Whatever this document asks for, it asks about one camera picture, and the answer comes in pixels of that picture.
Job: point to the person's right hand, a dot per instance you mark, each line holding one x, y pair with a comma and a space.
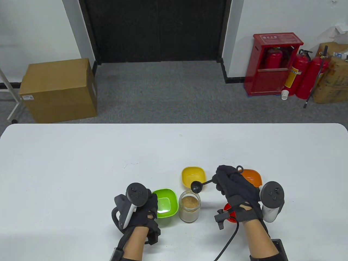
239, 187

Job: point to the white blue packet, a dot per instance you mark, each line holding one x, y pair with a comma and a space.
339, 54

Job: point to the plain small cardboard box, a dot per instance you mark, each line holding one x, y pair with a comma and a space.
330, 46

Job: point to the person's right forearm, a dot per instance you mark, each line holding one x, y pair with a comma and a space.
258, 239

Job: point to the grey handheld controller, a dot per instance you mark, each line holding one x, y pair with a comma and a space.
136, 193
273, 194

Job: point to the person's left forearm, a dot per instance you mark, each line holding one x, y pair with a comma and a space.
136, 244

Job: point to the white crumpled plastic sheet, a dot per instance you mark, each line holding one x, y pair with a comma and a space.
339, 30

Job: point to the green plastic dish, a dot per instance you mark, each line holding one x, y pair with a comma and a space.
167, 204

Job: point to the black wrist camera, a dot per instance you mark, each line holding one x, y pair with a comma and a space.
154, 235
221, 217

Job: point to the red jar lid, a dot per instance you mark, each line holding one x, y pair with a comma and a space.
231, 216

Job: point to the orange plastic dish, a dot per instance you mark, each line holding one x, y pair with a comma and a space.
252, 175

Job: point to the person's left hand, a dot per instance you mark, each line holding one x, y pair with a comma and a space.
144, 214

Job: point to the worn printed cardboard box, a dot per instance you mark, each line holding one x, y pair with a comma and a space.
331, 81

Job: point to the white metal stand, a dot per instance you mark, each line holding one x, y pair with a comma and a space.
8, 91

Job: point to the yellow label red fire extinguisher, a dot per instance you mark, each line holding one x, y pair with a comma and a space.
297, 70

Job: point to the black forearm sensor box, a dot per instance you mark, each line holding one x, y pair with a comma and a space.
280, 250

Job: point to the yellow plastic dish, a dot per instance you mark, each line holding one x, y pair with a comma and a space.
191, 174

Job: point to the grey forearm sensor box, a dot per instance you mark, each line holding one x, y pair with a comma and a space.
117, 254

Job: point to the white paper cup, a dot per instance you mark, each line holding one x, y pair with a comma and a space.
284, 95

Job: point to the large brown cardboard box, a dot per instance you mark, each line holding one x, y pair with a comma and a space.
57, 89

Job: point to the red fire extinguisher cabinet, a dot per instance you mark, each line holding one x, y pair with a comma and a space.
267, 80

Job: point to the black double door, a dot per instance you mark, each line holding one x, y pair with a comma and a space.
155, 30

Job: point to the clear glass jar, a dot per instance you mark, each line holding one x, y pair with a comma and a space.
189, 216

